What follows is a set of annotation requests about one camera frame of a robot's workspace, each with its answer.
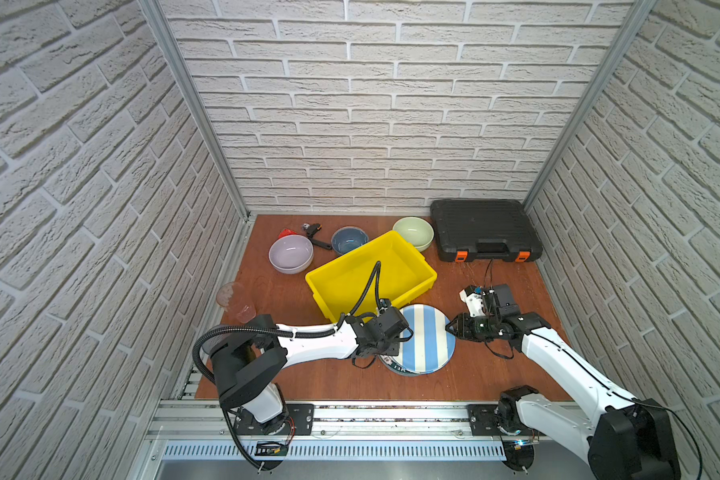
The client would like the yellow plastic bin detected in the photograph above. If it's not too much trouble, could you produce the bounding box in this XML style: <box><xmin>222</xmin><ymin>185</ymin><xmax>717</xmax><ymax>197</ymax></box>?
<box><xmin>305</xmin><ymin>231</ymin><xmax>437</xmax><ymax>323</ymax></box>

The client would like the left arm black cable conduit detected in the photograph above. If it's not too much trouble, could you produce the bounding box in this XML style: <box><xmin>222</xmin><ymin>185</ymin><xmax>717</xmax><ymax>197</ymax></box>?
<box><xmin>191</xmin><ymin>260</ymin><xmax>391</xmax><ymax>385</ymax></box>

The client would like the red small object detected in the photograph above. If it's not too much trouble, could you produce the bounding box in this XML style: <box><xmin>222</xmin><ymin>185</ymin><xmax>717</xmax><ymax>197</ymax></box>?
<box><xmin>277</xmin><ymin>229</ymin><xmax>298</xmax><ymax>239</ymax></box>

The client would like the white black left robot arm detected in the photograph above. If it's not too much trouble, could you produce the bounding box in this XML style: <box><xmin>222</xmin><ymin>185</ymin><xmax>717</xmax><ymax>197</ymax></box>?
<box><xmin>192</xmin><ymin>307</ymin><xmax>413</xmax><ymax>434</ymax></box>

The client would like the black handled tool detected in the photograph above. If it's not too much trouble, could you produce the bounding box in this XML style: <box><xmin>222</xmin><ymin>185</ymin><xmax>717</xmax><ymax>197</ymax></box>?
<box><xmin>302</xmin><ymin>223</ymin><xmax>333</xmax><ymax>251</ymax></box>

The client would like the pale green ceramic bowl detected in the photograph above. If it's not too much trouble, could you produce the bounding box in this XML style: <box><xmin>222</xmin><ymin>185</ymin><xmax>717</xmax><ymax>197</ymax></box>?
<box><xmin>393</xmin><ymin>217</ymin><xmax>434</xmax><ymax>252</ymax></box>

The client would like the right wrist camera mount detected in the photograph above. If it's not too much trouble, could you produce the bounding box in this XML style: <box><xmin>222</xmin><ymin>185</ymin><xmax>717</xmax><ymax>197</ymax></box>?
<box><xmin>459</xmin><ymin>284</ymin><xmax>521</xmax><ymax>319</ymax></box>

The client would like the lavender ceramic bowl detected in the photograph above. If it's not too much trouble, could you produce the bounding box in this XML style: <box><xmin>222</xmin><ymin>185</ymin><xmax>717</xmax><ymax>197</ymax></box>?
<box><xmin>268</xmin><ymin>235</ymin><xmax>314</xmax><ymax>274</ymax></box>

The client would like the black plastic tool case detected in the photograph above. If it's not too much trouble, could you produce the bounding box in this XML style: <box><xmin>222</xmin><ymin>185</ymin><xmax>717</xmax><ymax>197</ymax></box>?
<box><xmin>430</xmin><ymin>199</ymin><xmax>543</xmax><ymax>263</ymax></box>

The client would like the clear pink plastic cup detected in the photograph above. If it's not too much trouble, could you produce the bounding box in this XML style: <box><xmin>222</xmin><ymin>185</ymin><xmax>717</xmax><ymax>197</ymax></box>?
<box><xmin>216</xmin><ymin>282</ymin><xmax>257</xmax><ymax>324</ymax></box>

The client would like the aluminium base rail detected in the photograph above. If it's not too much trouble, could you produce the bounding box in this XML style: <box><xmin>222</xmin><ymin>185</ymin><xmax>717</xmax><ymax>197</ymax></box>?
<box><xmin>143</xmin><ymin>398</ymin><xmax>589</xmax><ymax>463</ymax></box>

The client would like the blue white striped plate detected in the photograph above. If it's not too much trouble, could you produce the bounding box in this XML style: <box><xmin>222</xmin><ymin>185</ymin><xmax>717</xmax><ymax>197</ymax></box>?
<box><xmin>380</xmin><ymin>304</ymin><xmax>456</xmax><ymax>376</ymax></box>

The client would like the dark blue glazed bowl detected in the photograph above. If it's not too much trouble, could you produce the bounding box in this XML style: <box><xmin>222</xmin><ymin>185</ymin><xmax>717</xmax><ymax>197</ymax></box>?
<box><xmin>331</xmin><ymin>226</ymin><xmax>369</xmax><ymax>256</ymax></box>

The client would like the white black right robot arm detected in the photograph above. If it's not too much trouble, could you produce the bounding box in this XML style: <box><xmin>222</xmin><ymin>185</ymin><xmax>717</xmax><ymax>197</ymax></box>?
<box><xmin>446</xmin><ymin>313</ymin><xmax>682</xmax><ymax>479</ymax></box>

